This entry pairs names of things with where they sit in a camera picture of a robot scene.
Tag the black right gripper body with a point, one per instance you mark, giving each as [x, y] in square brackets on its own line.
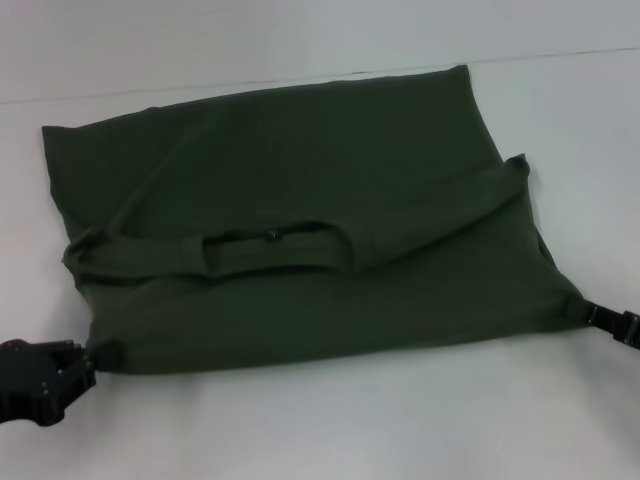
[627, 330]

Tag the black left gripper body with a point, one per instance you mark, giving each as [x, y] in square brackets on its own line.
[27, 380]

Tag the dark green printed T-shirt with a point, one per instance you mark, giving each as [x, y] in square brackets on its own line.
[300, 225]

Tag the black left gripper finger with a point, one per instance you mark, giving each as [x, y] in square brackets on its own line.
[107, 357]
[65, 350]

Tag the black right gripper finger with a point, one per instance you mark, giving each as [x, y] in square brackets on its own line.
[595, 315]

